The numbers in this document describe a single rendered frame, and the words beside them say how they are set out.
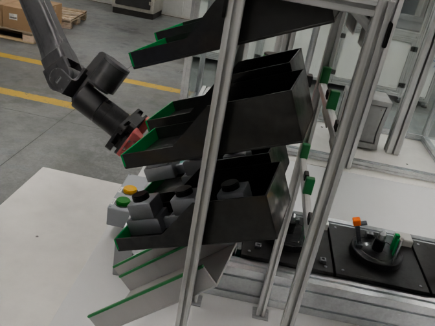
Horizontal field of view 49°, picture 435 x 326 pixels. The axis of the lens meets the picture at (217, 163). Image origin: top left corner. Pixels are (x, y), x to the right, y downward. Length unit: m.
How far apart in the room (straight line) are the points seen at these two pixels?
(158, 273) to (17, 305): 0.38
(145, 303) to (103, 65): 0.45
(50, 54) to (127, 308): 0.53
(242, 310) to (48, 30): 0.79
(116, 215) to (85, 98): 0.49
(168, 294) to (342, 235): 0.72
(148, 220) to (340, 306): 0.62
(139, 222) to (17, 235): 0.65
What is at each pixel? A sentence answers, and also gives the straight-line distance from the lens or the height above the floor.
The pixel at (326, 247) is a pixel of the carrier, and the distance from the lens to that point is 1.37.
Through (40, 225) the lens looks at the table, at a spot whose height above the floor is 0.86.
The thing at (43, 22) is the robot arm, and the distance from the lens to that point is 1.12.
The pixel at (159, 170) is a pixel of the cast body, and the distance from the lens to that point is 0.98.
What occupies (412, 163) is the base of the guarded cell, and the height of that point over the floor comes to 0.86.
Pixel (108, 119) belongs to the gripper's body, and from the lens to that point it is 0.97.
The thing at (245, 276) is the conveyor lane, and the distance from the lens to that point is 1.23.
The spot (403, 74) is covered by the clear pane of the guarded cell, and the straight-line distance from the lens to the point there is 2.62.
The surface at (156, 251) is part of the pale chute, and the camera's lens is 1.01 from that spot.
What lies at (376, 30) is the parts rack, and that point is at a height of 1.63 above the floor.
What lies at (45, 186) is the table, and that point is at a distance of 1.67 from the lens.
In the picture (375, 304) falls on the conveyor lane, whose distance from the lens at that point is 1.31.
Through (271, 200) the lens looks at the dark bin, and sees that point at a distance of 0.72.
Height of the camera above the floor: 1.71
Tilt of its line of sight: 26 degrees down
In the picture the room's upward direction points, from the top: 10 degrees clockwise
